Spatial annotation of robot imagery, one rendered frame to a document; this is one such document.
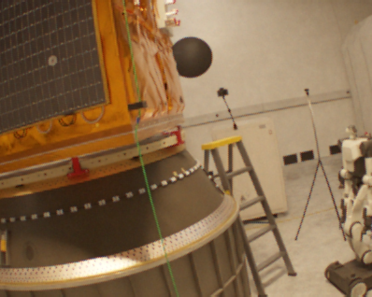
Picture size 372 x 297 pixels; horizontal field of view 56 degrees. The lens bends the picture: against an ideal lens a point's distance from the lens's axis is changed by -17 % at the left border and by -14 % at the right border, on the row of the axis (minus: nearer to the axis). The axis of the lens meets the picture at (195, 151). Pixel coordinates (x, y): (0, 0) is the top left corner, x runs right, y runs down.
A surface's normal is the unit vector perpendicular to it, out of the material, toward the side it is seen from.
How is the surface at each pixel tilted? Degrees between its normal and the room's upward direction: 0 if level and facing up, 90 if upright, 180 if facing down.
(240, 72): 90
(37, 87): 90
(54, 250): 62
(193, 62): 90
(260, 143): 90
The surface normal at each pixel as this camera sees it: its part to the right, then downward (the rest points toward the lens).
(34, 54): -0.08, 0.11
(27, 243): -0.12, -0.37
